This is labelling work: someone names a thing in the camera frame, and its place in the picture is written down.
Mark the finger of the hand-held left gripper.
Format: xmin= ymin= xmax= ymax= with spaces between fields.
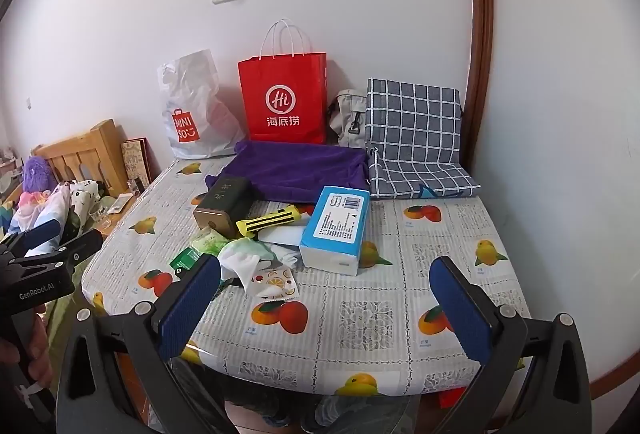
xmin=0 ymin=219 xmax=62 ymax=260
xmin=20 ymin=230 xmax=104 ymax=271

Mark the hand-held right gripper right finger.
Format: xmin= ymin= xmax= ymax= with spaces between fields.
xmin=429 ymin=256 xmax=593 ymax=434

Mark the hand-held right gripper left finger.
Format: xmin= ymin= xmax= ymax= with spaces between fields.
xmin=55 ymin=253 xmax=236 ymax=434

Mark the green packet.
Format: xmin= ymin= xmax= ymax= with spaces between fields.
xmin=170 ymin=234 xmax=236 ymax=272

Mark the white cloth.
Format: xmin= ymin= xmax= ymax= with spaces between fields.
xmin=217 ymin=238 xmax=281 ymax=292

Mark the fruit print packet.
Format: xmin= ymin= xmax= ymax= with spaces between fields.
xmin=248 ymin=264 xmax=300 ymax=301

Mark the small white sock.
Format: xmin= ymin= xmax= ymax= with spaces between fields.
xmin=272 ymin=244 xmax=303 ymax=271

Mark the person's left hand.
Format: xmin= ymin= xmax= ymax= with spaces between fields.
xmin=0 ymin=304 xmax=55 ymax=387

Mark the pile of clothes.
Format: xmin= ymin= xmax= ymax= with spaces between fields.
xmin=0 ymin=179 xmax=108 ymax=245

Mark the purple plush toy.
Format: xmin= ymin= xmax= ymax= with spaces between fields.
xmin=22 ymin=156 xmax=53 ymax=192

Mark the fruit print tablecloth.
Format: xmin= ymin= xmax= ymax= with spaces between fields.
xmin=80 ymin=154 xmax=532 ymax=397

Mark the red paper item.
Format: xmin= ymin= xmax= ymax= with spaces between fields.
xmin=439 ymin=386 xmax=471 ymax=407

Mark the wooden chair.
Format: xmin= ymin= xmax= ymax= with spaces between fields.
xmin=32 ymin=119 xmax=128 ymax=200

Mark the framed picture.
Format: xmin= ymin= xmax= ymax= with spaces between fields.
xmin=121 ymin=137 xmax=153 ymax=187

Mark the black box with gold ends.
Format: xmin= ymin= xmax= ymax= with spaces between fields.
xmin=193 ymin=176 xmax=253 ymax=237

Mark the blue tissue pack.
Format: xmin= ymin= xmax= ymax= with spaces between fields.
xmin=299 ymin=186 xmax=372 ymax=277

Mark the purple towel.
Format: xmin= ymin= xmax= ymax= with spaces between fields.
xmin=204 ymin=140 xmax=371 ymax=205

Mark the white plastic bag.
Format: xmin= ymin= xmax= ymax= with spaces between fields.
xmin=157 ymin=49 xmax=247 ymax=161

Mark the grey checked cushion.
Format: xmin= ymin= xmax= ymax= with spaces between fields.
xmin=365 ymin=78 xmax=482 ymax=200

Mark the grey pouch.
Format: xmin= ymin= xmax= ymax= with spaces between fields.
xmin=327 ymin=89 xmax=370 ymax=149

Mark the red paper bag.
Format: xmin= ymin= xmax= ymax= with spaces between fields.
xmin=237 ymin=19 xmax=328 ymax=146

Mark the wooden door frame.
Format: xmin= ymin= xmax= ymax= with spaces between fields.
xmin=462 ymin=0 xmax=496 ymax=135

